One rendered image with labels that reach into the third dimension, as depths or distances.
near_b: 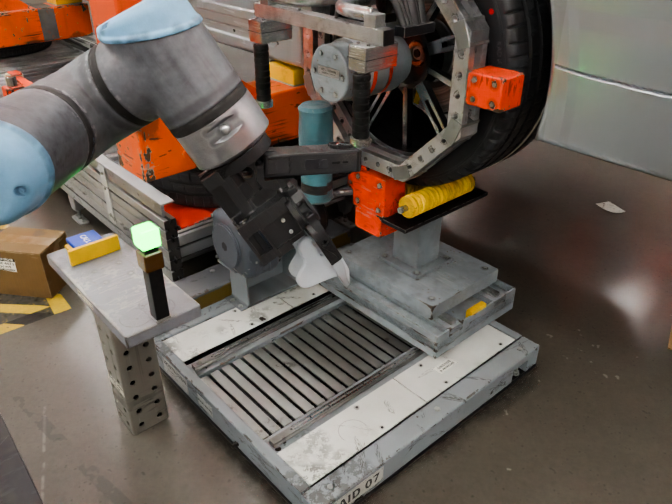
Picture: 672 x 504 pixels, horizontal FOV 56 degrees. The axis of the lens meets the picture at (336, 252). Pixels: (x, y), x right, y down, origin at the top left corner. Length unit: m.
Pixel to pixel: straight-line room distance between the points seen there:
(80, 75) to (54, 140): 0.10
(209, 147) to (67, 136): 0.13
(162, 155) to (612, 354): 1.43
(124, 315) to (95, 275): 0.19
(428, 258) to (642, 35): 0.90
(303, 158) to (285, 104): 1.28
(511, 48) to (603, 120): 0.24
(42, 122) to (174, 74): 0.12
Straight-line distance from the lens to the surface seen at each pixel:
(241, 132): 0.64
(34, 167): 0.57
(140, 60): 0.63
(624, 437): 1.82
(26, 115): 0.60
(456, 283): 1.84
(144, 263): 1.24
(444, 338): 1.75
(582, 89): 1.34
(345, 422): 1.59
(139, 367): 1.63
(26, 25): 3.62
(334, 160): 0.69
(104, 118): 0.67
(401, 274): 1.85
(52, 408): 1.90
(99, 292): 1.46
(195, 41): 0.63
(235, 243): 1.77
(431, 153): 1.48
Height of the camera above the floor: 1.22
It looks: 31 degrees down
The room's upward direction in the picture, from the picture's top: straight up
